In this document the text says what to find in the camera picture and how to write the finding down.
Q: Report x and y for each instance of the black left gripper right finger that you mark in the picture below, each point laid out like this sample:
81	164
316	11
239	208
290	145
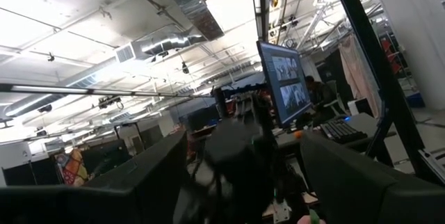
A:
365	199

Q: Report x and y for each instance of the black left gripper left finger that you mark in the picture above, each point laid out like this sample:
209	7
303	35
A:
121	199

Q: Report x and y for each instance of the pink peach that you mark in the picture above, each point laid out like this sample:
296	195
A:
306	221

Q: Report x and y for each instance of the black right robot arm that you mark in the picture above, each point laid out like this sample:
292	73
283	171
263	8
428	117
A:
236	154

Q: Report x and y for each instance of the colourful patterned quilt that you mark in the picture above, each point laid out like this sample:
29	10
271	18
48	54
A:
73	170

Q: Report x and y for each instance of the black keyboard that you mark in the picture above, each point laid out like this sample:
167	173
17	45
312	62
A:
342	131

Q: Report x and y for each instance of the dark office desk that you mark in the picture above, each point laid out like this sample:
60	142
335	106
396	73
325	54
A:
361	123

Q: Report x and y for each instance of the small orange ball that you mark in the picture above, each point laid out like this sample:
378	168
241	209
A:
298	134

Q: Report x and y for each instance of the blue bin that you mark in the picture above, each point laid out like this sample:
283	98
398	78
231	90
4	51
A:
415	99

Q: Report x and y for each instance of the person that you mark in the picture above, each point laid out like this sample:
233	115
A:
321	95

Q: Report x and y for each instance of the pink hanging cloth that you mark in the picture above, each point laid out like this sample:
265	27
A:
356	74

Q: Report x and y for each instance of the black computer monitor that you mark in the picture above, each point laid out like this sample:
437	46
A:
285	85

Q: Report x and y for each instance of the grey rectangular air duct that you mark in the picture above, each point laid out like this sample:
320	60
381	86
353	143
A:
198	12

